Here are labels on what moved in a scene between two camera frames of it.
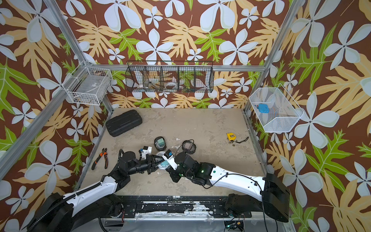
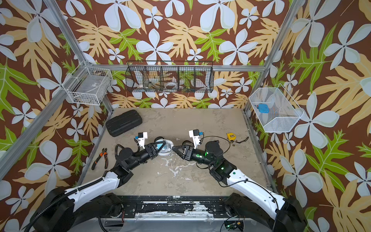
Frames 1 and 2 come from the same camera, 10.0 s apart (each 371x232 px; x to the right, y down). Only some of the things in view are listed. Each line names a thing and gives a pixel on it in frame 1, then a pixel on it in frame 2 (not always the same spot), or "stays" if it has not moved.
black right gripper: x=175 y=178 → x=189 y=152
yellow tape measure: x=231 y=136 stays
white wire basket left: x=88 y=85 stays
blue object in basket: x=263 y=108 stays
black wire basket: x=170 y=76 stays
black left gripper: x=151 y=163 → x=152 y=153
